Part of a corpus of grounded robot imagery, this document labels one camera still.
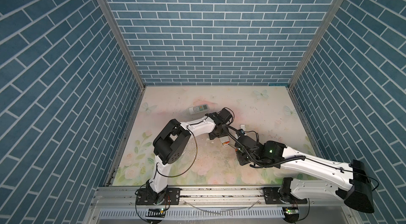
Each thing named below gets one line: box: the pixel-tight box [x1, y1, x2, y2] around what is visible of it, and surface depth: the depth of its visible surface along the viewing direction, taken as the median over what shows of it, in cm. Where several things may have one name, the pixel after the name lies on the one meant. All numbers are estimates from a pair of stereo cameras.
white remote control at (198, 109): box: [188, 104, 210, 115], surface depth 107 cm
